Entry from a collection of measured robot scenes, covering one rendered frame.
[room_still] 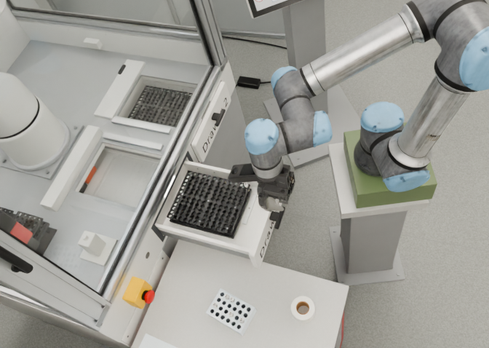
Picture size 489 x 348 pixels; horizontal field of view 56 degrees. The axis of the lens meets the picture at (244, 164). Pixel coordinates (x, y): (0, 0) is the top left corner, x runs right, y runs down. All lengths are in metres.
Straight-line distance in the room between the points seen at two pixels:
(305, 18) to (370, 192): 0.94
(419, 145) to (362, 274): 1.15
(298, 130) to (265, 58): 2.07
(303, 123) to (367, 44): 0.23
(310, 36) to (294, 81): 1.11
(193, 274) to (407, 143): 0.78
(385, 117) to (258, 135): 0.47
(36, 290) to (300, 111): 0.70
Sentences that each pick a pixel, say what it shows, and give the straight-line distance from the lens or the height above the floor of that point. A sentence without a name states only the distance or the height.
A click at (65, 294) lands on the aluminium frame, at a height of 1.17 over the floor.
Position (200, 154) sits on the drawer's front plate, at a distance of 1.62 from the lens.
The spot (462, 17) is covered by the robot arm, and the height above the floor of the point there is 1.48.
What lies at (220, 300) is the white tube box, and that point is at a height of 0.77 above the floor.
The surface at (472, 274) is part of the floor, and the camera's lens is 2.37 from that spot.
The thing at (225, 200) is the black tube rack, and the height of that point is 0.90.
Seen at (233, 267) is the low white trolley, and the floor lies 0.76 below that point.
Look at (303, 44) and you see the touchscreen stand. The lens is 2.22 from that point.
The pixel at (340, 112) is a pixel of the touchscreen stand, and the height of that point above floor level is 0.04.
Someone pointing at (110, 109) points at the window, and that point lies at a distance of 1.19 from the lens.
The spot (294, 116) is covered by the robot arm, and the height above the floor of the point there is 1.33.
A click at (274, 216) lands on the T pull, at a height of 0.91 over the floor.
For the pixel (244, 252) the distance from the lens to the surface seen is 1.40.
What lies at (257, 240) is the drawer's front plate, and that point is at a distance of 1.36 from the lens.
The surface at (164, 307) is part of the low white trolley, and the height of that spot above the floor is 0.76.
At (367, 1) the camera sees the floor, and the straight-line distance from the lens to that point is 3.40.
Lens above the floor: 2.17
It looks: 57 degrees down
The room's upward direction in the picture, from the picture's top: 18 degrees counter-clockwise
